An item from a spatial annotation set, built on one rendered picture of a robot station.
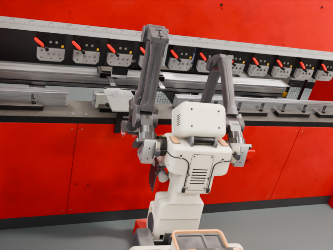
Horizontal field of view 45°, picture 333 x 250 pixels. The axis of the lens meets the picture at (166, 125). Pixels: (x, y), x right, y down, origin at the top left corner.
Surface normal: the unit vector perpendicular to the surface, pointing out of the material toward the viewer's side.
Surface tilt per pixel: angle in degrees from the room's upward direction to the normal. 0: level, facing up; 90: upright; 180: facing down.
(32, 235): 0
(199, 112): 48
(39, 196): 90
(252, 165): 90
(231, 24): 90
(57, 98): 90
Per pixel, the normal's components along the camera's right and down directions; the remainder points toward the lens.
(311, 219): 0.22, -0.85
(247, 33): 0.33, 0.52
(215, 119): 0.32, -0.19
